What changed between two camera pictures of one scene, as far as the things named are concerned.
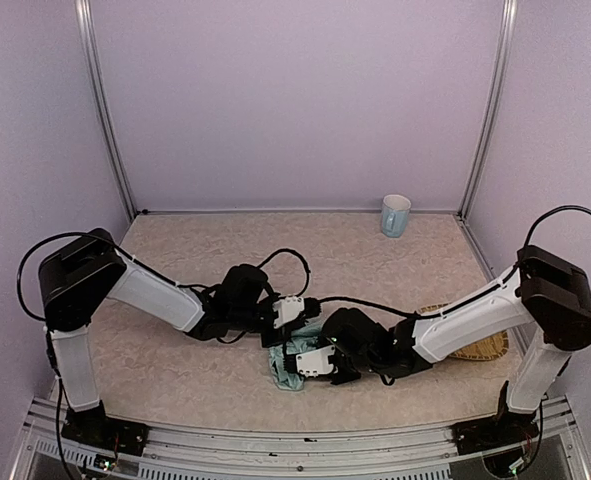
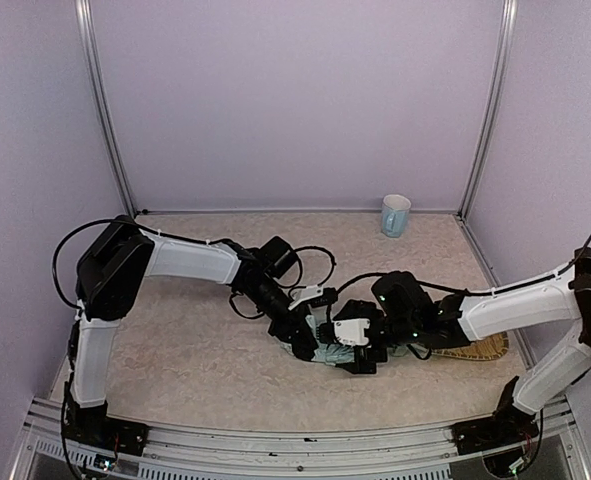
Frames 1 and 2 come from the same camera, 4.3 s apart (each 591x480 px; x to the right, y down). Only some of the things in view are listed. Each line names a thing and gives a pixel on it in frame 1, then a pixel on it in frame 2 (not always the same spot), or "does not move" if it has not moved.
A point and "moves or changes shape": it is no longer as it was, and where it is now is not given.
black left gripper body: [279, 336] -> [299, 333]
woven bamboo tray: [488, 349] does not move
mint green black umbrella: [302, 336] moves or changes shape
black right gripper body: [345, 373] -> [354, 356]
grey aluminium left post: [86, 28] does not move
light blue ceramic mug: [394, 215] does not move
